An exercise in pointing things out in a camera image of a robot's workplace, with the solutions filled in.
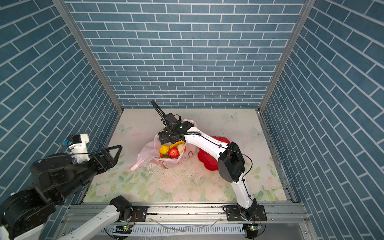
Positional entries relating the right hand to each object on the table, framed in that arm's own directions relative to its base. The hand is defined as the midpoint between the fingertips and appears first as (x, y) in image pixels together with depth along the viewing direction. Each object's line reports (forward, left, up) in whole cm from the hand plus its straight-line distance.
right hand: (163, 135), depth 85 cm
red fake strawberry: (-5, -5, -10) cm, 13 cm away
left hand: (-22, +7, +21) cm, 32 cm away
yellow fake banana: (+4, -5, -14) cm, 16 cm away
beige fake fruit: (-1, -9, -11) cm, 14 cm away
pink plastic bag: (-16, +1, +8) cm, 18 cm away
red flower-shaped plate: (-7, -28, -17) cm, 34 cm away
